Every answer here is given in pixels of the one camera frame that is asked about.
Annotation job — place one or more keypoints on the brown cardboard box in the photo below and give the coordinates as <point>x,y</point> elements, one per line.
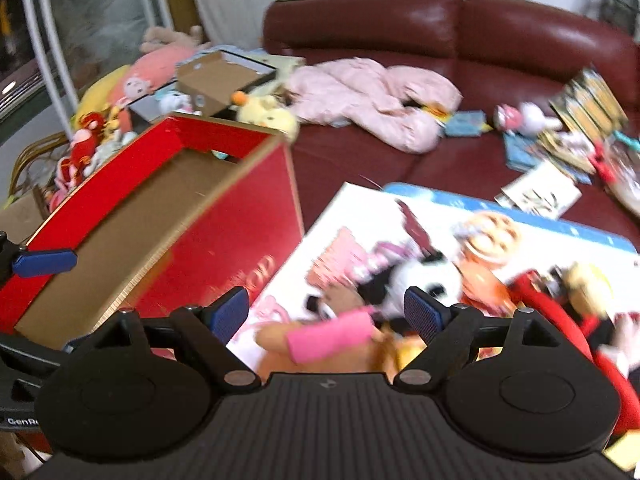
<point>220,85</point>

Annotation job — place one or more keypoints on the white red plush toy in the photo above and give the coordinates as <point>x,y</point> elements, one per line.
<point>525,117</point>

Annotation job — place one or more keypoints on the white printed game box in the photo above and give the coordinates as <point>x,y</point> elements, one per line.
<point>380,220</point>

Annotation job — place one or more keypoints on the yellow duck plush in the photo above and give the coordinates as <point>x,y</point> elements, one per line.
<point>267,117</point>

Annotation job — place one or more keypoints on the pink plush toy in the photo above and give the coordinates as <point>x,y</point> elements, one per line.
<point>150,67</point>

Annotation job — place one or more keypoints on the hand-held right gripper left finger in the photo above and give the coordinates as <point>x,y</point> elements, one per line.
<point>230,311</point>

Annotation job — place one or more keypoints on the dark red leather sofa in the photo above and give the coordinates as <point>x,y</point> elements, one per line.
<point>425,25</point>

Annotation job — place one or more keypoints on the stack of picture books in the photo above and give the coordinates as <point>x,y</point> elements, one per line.
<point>590,100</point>

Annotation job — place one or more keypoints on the beige plush toy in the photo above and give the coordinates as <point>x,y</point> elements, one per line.
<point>280,341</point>

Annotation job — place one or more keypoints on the rattan chair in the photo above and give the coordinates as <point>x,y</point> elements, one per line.
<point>30,160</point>

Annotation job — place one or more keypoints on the yellow cushion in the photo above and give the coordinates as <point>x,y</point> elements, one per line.
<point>100,90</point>

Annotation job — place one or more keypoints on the blue booklet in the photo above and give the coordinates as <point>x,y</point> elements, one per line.
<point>465,124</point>

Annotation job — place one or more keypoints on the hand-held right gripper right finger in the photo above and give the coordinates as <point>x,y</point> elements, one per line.
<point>425,311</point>

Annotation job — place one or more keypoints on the pink garment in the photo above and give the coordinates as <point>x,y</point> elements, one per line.
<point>360,95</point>

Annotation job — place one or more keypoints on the red cardboard box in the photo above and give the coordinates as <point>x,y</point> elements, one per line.
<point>225,220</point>

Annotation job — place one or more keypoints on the white printed card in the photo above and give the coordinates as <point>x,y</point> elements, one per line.
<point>542,190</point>

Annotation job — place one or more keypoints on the white metal frame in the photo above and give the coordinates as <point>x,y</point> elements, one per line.
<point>47,35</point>

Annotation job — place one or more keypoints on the black white mouse plush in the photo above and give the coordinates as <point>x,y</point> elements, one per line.
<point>425,280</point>

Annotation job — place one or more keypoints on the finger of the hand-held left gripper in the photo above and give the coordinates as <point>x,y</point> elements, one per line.
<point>45,263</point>

